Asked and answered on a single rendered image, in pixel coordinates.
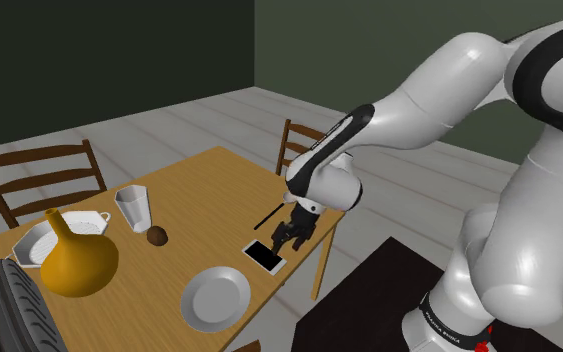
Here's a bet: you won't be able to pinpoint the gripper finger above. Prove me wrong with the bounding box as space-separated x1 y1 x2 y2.
270 221 290 256
292 225 317 253

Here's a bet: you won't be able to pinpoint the black pen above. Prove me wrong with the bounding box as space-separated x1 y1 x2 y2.
253 203 287 231

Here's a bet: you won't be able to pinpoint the white phone with black screen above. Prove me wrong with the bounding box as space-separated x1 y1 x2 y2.
241 238 289 277

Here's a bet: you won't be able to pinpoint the brown round fruit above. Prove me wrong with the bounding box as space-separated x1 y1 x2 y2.
145 225 170 247

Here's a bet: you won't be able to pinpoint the yellow gourd-shaped vase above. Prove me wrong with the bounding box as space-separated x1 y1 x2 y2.
39 207 120 298

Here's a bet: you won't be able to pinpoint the white faceted cup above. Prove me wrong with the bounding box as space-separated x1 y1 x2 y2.
114 184 153 235

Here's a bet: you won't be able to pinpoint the white colander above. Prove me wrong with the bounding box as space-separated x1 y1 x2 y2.
6 209 113 270

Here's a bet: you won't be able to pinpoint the dark wooden ladder-back chair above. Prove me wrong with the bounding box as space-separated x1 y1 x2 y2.
0 138 109 230
231 338 263 352
274 118 329 177

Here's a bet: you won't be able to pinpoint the wooden dining table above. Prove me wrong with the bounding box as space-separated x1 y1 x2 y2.
0 145 347 352

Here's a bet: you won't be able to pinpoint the dark robot stand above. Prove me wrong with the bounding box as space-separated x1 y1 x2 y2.
290 236 563 352

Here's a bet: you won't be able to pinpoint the grey plate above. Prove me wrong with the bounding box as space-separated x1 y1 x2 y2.
179 265 252 335

